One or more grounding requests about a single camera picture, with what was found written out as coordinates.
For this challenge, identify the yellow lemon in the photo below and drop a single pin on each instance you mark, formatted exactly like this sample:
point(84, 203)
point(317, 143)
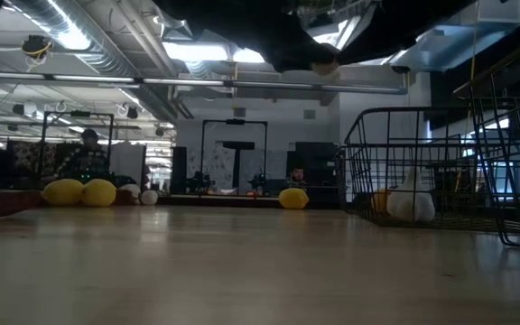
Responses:
point(63, 192)
point(293, 198)
point(99, 193)

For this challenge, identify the black background robot arm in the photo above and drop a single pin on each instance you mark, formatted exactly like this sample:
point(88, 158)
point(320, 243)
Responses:
point(259, 180)
point(201, 181)

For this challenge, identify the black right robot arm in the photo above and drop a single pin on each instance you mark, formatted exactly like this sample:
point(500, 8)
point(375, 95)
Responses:
point(422, 18)

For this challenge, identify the bright ceiling light panel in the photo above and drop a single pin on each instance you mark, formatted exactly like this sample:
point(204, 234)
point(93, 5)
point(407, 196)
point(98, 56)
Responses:
point(197, 52)

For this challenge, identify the long grey ceiling pipe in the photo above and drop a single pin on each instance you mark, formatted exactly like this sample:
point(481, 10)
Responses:
point(197, 82)

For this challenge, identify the black upright panel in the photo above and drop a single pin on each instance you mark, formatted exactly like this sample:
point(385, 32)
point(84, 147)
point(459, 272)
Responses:
point(179, 171)

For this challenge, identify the dark red chili pepper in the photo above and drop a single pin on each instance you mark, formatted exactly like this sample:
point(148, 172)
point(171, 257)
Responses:
point(122, 199)

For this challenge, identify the bright red chili pepper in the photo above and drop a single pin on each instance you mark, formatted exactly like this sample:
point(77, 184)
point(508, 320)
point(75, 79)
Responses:
point(2, 203)

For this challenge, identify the black robot station frame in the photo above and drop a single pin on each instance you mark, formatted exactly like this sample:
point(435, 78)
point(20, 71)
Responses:
point(235, 122)
point(79, 114)

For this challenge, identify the black pedestal stand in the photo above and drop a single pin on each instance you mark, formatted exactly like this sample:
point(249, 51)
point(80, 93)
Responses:
point(237, 145)

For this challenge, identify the black aluminium table frame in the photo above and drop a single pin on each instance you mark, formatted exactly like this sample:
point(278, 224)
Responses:
point(224, 201)

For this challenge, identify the silver ventilation duct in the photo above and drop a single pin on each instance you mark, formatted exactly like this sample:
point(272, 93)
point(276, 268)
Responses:
point(106, 63)

